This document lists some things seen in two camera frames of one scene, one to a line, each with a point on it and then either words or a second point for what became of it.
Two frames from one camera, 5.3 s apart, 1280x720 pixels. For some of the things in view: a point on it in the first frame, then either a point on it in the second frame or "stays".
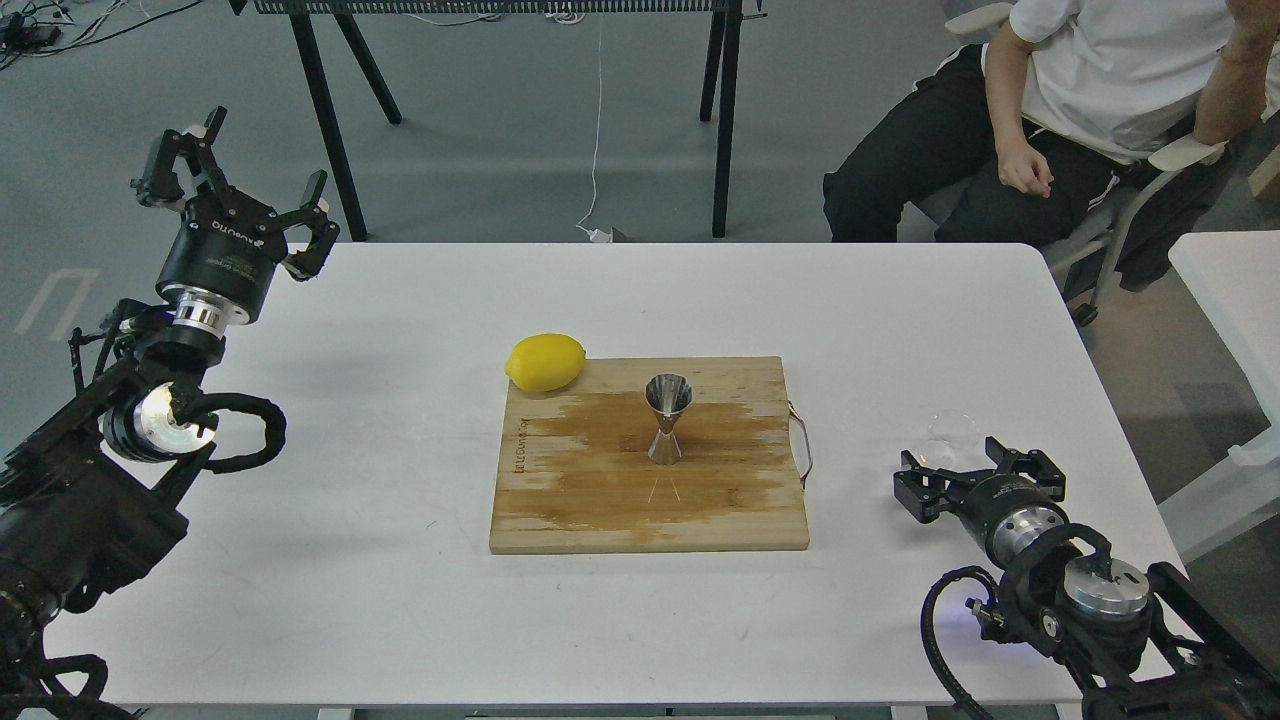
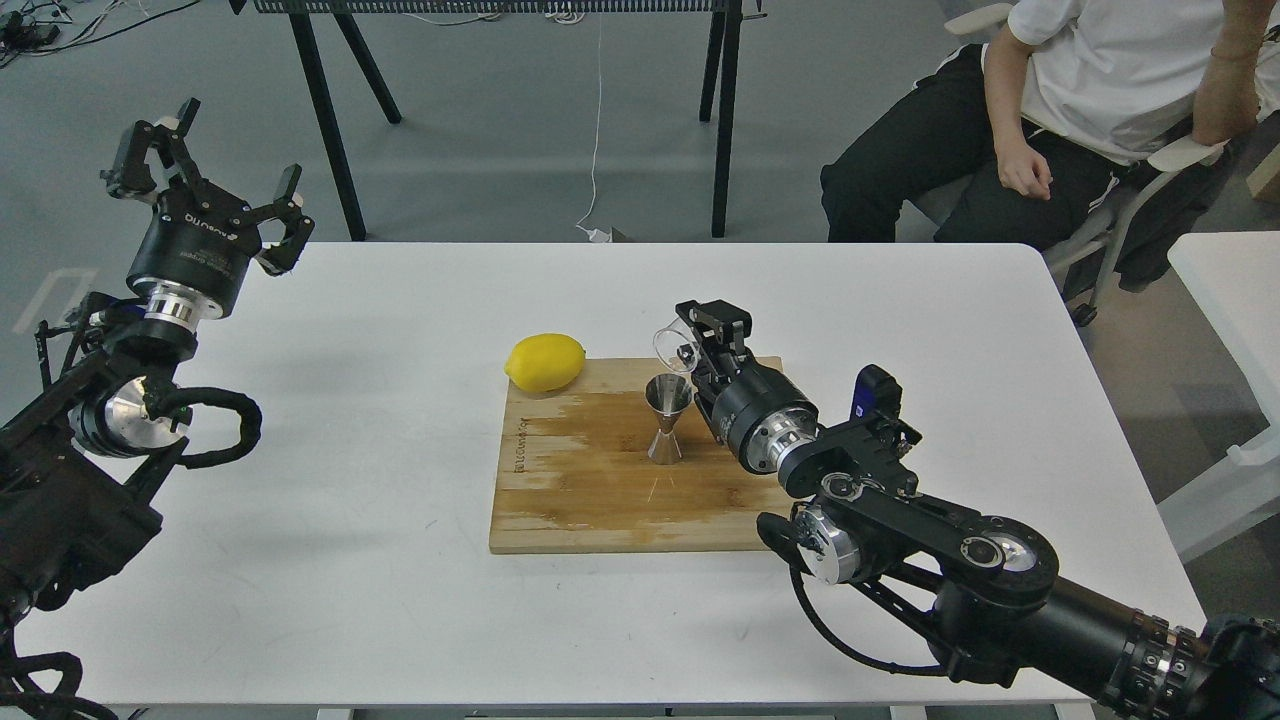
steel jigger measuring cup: [668, 396] stays
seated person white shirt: [1012, 141] stays
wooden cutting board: [572, 472] stays
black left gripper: [226, 248] to [194, 248]
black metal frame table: [336, 17] stays
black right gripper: [1002, 510] to [758, 411]
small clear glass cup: [951, 439] to [677, 347]
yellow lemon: [544, 361] stays
